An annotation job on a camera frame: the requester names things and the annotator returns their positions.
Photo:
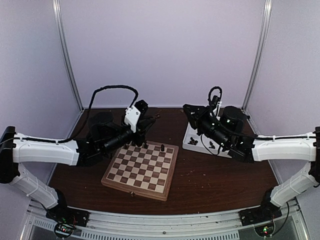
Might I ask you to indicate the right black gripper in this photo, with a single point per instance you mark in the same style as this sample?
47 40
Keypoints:
195 119

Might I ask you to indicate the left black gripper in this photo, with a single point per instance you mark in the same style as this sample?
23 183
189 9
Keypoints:
142 128

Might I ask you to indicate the dark chess piece tray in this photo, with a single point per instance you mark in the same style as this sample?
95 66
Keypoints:
212 146

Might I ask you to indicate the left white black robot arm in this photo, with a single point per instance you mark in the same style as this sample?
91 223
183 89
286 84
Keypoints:
104 137

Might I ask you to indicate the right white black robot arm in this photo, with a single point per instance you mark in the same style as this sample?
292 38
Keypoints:
226 139

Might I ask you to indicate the dark chess pieces pile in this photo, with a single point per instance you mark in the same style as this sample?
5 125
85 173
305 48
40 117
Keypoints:
192 141

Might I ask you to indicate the right circuit board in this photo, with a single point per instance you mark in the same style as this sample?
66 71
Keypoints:
264 230

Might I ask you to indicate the circuit board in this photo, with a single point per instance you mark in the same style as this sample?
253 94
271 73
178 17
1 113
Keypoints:
63 230
264 230

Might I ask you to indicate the left circuit board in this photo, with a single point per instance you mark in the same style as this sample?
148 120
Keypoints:
63 230

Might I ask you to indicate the white plastic tray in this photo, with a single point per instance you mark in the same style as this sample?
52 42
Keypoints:
200 146

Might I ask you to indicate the wooden chessboard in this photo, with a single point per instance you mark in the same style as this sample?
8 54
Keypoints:
142 172

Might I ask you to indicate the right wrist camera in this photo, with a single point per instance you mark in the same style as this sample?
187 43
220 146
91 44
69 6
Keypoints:
233 119

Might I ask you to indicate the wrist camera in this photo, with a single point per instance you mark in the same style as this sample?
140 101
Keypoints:
99 124
233 119

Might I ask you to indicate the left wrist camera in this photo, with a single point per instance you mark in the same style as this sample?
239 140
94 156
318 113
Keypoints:
99 124

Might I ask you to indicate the aluminium front rail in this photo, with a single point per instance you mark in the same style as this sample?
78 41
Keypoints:
224 225

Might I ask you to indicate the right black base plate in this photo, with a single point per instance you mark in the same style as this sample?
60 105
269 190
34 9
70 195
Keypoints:
256 215

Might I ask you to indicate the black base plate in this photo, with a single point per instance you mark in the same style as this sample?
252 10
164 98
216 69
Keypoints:
67 215
256 215

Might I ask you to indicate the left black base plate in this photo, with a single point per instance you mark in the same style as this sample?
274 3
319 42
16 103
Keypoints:
67 215

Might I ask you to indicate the right aluminium corner post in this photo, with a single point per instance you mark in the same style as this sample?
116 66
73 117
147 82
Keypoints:
264 29

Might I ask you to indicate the aluminium corner post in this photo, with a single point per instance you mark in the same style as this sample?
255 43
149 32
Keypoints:
264 29
66 56

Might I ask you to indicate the left aluminium corner post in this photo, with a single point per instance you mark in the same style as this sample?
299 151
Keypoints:
66 56

